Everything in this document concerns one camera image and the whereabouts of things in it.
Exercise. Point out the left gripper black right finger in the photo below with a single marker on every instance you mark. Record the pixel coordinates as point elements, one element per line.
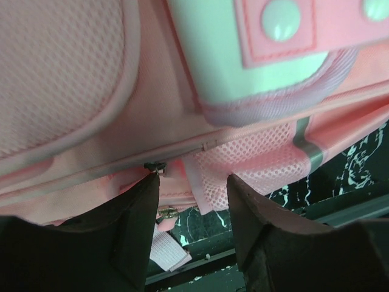
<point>278,250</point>

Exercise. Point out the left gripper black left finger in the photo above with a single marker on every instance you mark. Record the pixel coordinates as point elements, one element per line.
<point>104,249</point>

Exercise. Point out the pink student backpack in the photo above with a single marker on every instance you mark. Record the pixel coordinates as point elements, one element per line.
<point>91,91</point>

